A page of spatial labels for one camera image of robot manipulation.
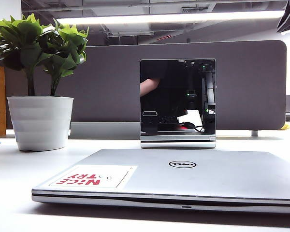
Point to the small yellow item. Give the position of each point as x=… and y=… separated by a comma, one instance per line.
x=285, y=127

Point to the green artificial leafy plant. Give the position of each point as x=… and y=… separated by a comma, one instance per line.
x=30, y=46

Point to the red ceiling sign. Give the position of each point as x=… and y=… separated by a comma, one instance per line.
x=163, y=38

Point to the silver Dell laptop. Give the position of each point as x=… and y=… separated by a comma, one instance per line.
x=174, y=176

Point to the grey felt desk partition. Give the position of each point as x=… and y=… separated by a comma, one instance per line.
x=106, y=84

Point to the ceiling air vent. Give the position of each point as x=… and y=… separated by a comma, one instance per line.
x=193, y=10

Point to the long ceiling light strip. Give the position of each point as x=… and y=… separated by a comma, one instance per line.
x=159, y=18

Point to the white rectangular block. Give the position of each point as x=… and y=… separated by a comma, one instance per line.
x=104, y=130

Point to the grey metal partition foot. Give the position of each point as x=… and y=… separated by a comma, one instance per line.
x=255, y=133

